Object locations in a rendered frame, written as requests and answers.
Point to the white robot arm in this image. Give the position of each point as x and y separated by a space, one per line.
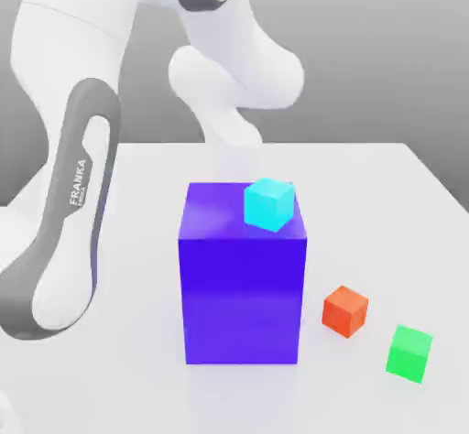
66 56

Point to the small red cube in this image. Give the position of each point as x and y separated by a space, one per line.
344 313

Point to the small green cube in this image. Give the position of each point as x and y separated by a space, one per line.
408 355

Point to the small cyan cube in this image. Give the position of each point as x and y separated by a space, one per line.
269 205

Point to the large blue box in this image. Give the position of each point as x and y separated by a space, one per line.
242 295

